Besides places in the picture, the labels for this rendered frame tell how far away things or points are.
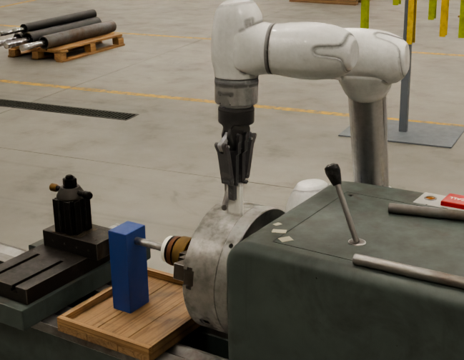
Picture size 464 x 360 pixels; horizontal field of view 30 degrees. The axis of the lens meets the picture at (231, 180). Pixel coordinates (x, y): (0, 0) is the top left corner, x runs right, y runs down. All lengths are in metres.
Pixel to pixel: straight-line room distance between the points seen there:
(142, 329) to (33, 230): 3.11
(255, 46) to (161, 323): 0.85
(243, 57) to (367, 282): 0.50
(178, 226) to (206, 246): 3.23
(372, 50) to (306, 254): 0.68
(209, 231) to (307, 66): 0.49
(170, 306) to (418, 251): 0.82
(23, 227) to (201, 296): 3.45
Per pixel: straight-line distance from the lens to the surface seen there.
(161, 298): 2.37
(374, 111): 2.31
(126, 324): 2.25
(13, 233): 5.25
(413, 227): 1.86
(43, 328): 2.35
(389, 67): 2.20
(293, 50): 1.67
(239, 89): 1.73
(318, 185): 2.62
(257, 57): 1.69
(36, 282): 2.32
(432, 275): 1.61
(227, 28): 1.71
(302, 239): 1.78
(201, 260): 1.94
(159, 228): 5.15
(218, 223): 1.96
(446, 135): 7.03
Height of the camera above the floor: 1.96
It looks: 19 degrees down
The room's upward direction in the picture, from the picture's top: 1 degrees counter-clockwise
